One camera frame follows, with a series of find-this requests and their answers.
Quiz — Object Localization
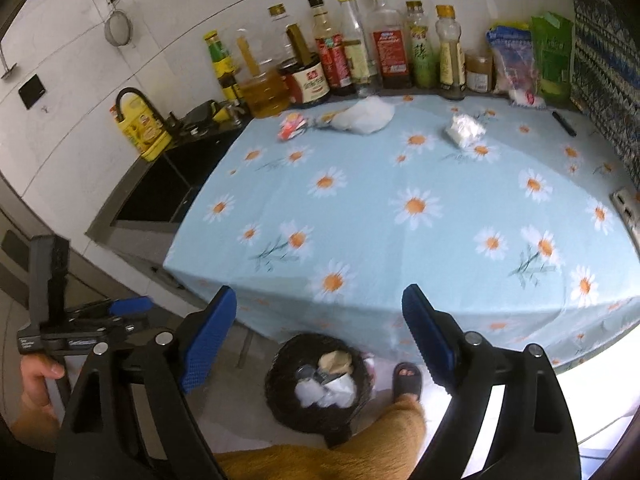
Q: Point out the green label bottle gold cap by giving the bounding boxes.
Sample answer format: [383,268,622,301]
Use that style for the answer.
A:
[404,0,441,89]

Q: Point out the red and white wrapper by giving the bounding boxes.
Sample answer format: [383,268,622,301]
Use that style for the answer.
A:
[277,112,312,140]

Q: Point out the person's left hand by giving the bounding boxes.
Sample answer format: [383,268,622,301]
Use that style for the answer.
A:
[20,354,66,424]

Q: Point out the white paper napkin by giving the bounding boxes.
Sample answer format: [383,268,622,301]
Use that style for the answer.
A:
[322,374,358,407]

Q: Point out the black marker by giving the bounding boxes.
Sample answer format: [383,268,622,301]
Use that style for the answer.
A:
[551,110,577,137]

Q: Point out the silver flat device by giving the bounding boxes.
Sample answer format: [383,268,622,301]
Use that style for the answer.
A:
[610,187,640,241]

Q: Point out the green bottle with yellow cap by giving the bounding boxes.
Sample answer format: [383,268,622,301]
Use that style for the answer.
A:
[202,30,243,103]

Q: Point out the small glass jar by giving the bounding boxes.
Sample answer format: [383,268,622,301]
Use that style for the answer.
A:
[465,50,495,93]

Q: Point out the small white crumpled paper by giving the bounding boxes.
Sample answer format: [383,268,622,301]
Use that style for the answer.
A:
[444,112,488,148]

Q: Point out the black wall switch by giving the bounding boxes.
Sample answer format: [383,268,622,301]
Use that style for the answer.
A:
[18,74,47,109]

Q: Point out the red label bottle black cap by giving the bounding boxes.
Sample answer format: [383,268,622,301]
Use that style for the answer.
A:
[307,0,357,97]

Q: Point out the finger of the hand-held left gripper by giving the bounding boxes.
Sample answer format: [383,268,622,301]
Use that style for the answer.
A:
[67,296,153,322]

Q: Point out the clear bottle with yellow cap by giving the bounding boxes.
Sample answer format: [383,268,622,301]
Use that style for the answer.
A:
[335,0,379,93]

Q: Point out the clear snack bag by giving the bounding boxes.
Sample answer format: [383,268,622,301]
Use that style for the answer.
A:
[486,21,548,109]

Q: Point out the person's brown trousers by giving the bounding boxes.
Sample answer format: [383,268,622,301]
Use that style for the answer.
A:
[215,395,428,480]

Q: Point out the clear jug of yellow oil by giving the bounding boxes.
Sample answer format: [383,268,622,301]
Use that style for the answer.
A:
[232,27,292,120]

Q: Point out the large white tissue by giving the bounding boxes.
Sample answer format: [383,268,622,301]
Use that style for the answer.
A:
[330,96,396,136]

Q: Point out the white tissue wad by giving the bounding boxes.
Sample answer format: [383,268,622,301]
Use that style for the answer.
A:
[294,377,326,407]

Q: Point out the metal mesh strainer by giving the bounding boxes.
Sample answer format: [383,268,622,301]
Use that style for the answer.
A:
[104,0,133,48]

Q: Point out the green carton box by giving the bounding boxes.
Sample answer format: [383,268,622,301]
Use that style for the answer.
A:
[530,11,576,103]

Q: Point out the black sink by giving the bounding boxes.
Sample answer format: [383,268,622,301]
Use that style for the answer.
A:
[110,145,251,226]

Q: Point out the dark sauce jug with handle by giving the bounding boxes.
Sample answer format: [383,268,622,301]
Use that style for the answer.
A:
[267,4,332,109]

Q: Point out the blue patterned cloth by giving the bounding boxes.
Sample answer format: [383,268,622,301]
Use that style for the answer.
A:
[567,0,640,186]

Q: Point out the yellow wrapper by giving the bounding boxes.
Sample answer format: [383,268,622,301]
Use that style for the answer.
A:
[310,110,346,128]

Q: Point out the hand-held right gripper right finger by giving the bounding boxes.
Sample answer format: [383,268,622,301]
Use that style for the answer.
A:
[401,283,583,480]

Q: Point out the black slipper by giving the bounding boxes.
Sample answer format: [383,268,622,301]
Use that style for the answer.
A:
[392,362,423,401]

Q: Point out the silver foil bag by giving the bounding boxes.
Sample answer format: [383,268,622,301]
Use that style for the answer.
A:
[297,366,331,386]

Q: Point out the blue daisy print tablecloth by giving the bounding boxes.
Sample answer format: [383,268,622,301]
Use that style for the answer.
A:
[162,94,640,373]

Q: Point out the red label bottle gold cap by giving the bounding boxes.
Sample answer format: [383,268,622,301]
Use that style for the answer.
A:
[366,0,413,90]

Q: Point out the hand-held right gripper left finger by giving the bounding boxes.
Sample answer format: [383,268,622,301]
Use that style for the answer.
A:
[55,285,238,480]

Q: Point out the black wire trash bin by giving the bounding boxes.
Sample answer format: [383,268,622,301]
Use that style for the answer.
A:
[264,332,376,448]

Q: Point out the person's left forearm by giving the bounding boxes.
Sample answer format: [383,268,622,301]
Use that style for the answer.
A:
[10,407,63,453]

